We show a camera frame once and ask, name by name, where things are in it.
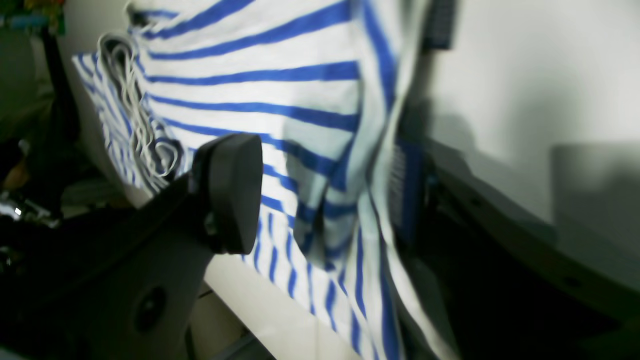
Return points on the blue white striped T-shirt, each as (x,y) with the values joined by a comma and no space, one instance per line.
(322,83)

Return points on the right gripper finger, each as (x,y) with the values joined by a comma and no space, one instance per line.
(126,292)

